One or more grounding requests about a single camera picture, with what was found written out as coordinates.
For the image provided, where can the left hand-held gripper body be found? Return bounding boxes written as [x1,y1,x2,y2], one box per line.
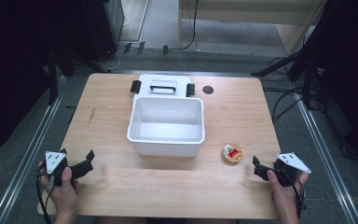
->
[45,148,76,188]

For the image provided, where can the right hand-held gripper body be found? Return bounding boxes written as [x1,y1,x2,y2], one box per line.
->
[272,151,312,188]

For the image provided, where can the round gold tin red label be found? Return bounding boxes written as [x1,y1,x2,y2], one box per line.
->
[221,143,244,166]

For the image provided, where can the white plastic storage box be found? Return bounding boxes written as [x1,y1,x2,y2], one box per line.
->
[126,96,206,158]

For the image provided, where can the person's left hand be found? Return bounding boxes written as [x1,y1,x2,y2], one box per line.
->
[38,161,79,216]

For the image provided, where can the person's right hand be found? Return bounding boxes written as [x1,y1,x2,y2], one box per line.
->
[267,169,310,210]

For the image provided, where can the black tripod stand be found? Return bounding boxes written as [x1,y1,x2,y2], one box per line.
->
[250,43,323,110]
[45,38,111,105]

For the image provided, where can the black computer tower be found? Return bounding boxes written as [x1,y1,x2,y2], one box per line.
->
[82,0,126,63]

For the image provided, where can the light wooden cabinet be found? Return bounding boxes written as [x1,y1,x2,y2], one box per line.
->
[177,0,328,56]

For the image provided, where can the metal floor rail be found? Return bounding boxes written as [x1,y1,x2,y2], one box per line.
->
[0,75,68,224]
[290,82,358,224]

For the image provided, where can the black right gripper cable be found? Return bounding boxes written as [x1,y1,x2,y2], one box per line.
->
[291,172,306,219]

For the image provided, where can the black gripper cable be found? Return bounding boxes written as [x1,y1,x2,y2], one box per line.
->
[291,172,306,219]
[34,161,54,224]

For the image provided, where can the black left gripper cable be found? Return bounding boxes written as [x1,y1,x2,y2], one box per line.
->
[34,161,54,224]

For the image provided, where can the black floor cables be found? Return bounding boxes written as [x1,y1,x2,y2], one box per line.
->
[261,86,311,123]

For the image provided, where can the white floor cable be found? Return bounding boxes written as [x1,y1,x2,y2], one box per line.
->
[106,46,121,71]

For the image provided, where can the white lid with black handle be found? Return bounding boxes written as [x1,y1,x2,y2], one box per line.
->
[130,73,197,105]

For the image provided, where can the black hanging cable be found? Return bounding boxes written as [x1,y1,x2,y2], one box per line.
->
[182,0,200,51]

